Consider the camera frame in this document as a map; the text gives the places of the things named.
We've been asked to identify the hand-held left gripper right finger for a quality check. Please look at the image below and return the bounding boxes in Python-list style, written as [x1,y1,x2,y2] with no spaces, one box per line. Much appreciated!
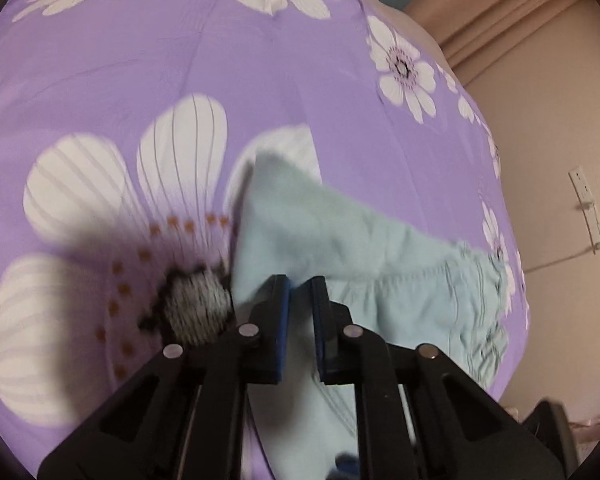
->
[305,276,566,480]

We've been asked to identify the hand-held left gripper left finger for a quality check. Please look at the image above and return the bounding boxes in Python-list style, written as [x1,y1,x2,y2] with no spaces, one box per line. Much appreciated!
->
[37,274,293,480]

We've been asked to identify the light blue strawberry print pants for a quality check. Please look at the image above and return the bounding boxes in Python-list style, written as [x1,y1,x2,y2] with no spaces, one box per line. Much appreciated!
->
[227,152,511,480]

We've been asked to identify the black rounded object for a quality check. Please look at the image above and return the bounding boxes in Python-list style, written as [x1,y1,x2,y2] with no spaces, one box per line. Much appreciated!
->
[522,400,581,480]

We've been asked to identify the purple floral blanket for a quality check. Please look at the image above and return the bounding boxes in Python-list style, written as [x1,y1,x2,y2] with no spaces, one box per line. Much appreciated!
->
[0,0,531,480]

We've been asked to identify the beige curtain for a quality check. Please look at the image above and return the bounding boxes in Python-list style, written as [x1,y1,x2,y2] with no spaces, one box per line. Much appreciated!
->
[405,0,596,76]

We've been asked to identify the thin wall cable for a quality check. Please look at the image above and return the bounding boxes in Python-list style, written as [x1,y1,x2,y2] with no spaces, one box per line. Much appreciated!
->
[524,244,600,273]

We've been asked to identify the white power strip with cord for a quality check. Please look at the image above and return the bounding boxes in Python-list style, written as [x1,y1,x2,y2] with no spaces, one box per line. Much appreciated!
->
[569,165,600,256]

